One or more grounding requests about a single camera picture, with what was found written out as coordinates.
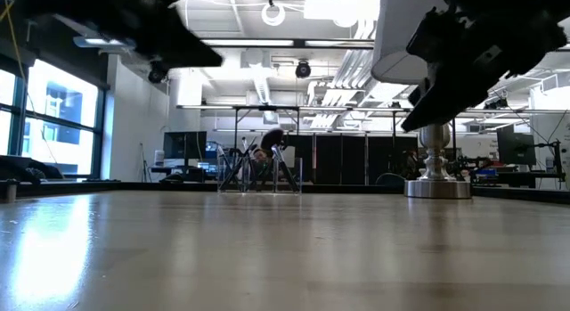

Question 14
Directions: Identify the dark blue chair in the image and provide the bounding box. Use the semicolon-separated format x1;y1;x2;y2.
375;172;406;186

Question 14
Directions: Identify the black computer monitor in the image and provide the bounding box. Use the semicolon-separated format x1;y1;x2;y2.
496;125;538;167
162;130;208;160

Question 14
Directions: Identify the yellow cable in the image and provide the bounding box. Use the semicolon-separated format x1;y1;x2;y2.
0;0;27;94

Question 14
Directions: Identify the clear acrylic brush organizer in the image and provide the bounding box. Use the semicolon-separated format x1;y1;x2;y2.
216;157;304;195

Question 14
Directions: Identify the black metal workstation frame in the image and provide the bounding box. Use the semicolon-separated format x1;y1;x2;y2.
175;103;570;187

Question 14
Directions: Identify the person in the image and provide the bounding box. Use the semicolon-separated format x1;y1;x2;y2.
251;147;271;183
404;149;422;181

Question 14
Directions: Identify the small grey post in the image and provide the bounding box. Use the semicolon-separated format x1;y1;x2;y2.
4;177;19;203

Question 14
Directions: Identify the white-shaded silver table lamp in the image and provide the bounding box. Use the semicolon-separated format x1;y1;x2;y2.
370;0;472;200

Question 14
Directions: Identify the black partition wall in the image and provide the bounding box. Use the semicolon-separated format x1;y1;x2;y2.
284;132;420;186

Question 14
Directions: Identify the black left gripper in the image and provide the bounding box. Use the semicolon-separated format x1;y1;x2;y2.
104;0;224;69

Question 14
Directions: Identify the round ceiling ring light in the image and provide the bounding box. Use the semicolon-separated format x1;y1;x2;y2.
261;0;287;28

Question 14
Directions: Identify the black aluminium table frame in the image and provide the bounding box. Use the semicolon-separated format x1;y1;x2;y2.
0;179;570;206

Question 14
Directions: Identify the large window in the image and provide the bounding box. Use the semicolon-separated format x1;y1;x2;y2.
0;59;107;179

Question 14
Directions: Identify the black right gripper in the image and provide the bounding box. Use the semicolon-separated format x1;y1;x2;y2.
400;7;569;133

